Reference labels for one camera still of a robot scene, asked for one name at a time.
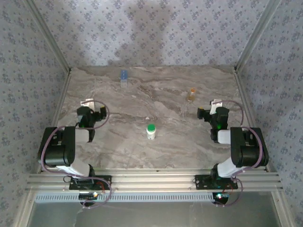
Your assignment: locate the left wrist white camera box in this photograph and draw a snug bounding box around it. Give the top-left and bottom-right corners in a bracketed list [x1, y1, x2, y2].
[80, 98, 96, 111]

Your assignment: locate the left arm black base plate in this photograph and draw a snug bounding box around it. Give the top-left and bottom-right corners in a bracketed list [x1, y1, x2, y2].
[69, 175, 112, 191]

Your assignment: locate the aluminium table side rail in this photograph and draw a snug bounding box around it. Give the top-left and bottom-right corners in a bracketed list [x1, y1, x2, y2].
[35, 68, 72, 175]
[233, 68, 271, 173]

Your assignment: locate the grey metal panel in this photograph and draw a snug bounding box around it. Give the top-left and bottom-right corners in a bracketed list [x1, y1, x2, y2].
[25, 201, 284, 227]

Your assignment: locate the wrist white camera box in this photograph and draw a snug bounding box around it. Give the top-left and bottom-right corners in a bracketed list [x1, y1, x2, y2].
[80, 98, 96, 111]
[209, 99, 223, 114]

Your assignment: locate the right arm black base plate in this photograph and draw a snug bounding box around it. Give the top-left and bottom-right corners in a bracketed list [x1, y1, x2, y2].
[194, 174, 239, 191]

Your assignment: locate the clear glass pill bottle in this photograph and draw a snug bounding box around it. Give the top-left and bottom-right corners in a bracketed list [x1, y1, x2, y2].
[187, 87, 196, 103]

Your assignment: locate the aluminium frame post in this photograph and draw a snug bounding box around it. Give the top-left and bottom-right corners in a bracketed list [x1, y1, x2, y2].
[23, 0, 72, 73]
[233, 0, 282, 72]

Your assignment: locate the grey slotted cable duct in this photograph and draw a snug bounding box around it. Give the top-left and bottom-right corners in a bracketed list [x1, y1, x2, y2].
[34, 192, 215, 203]

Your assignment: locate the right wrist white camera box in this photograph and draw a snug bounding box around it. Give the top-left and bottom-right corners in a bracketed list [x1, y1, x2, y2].
[209, 99, 223, 114]

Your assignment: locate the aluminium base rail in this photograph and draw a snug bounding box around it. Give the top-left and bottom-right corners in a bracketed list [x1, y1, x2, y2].
[25, 168, 284, 192]

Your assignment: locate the white pill bottle green cap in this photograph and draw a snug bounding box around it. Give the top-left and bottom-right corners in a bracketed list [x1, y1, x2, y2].
[146, 123, 157, 140]

